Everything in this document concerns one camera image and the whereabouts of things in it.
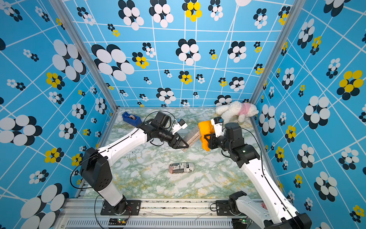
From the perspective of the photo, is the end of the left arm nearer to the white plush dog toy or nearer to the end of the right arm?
the end of the right arm

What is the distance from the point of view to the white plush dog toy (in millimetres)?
1073

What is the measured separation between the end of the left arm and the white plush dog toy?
0.53 metres

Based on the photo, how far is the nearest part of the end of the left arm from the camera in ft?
2.15
